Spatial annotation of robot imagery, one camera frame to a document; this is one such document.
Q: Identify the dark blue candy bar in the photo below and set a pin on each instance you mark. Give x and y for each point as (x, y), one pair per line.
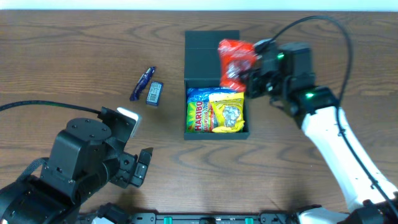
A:
(142, 83)

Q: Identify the red candy bag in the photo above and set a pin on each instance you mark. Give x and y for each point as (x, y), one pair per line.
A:
(236, 58)

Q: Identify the long blue snack packet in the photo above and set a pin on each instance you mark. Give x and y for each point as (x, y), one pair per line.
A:
(202, 94)

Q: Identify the yellow candy bag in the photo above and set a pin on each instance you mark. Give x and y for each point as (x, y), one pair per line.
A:
(228, 109)

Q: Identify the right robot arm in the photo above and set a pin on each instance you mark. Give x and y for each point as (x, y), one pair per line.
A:
(370, 197)

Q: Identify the small blue white box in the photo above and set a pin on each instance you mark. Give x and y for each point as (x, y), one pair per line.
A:
(155, 90)

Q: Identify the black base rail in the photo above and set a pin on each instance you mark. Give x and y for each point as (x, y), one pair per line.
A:
(151, 218)

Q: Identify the green Haribo worms bag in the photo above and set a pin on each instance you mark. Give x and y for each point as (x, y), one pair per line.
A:
(200, 117)

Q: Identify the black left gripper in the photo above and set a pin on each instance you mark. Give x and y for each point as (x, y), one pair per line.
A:
(129, 170)

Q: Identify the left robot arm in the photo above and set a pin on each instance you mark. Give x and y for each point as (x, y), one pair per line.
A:
(86, 155)

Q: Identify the dark green box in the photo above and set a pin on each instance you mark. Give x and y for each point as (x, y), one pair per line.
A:
(202, 70)

